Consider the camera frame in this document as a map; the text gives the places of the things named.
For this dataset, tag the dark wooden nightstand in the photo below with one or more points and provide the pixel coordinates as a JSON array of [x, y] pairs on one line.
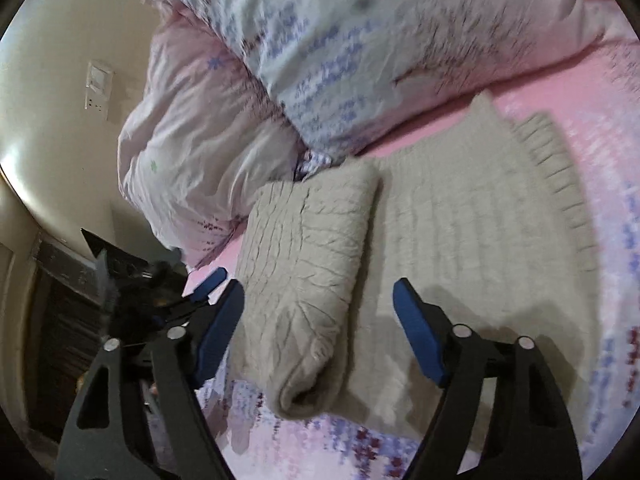
[[57, 355]]

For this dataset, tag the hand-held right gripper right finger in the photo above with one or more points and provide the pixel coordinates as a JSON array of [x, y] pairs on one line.
[[417, 340]]

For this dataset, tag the white wall switch panel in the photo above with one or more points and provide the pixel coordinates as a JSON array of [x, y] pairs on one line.
[[97, 90]]

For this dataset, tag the pink floral pillow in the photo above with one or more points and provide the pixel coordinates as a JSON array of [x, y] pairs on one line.
[[200, 150]]

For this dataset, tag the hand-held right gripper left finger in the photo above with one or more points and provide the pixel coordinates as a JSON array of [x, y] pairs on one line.
[[215, 340]]

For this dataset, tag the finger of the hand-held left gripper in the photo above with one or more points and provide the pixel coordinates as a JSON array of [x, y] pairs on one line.
[[210, 281]]

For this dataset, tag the white floral tree-print pillow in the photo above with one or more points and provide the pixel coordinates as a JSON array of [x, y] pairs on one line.
[[375, 35]]

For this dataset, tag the pink floral bed sheet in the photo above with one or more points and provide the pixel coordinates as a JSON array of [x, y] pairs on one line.
[[575, 110]]

